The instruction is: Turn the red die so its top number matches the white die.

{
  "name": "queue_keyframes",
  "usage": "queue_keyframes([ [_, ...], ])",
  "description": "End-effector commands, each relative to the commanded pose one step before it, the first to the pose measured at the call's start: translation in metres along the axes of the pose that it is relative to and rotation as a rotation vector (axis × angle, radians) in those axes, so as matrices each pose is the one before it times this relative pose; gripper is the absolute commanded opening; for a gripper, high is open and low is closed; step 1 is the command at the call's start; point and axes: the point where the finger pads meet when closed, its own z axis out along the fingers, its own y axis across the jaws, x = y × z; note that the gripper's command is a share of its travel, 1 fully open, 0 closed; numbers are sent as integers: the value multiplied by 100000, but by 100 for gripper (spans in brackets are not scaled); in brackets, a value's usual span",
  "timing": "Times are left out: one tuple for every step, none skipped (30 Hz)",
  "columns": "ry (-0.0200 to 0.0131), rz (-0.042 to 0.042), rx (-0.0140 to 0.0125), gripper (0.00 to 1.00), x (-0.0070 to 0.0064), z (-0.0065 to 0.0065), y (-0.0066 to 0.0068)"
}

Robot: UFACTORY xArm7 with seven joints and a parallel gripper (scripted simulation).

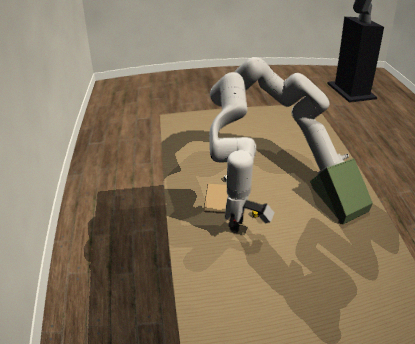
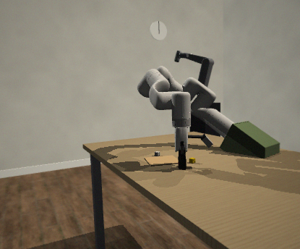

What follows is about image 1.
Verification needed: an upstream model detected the tan flat mat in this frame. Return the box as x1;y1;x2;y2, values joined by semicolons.
204;184;228;212

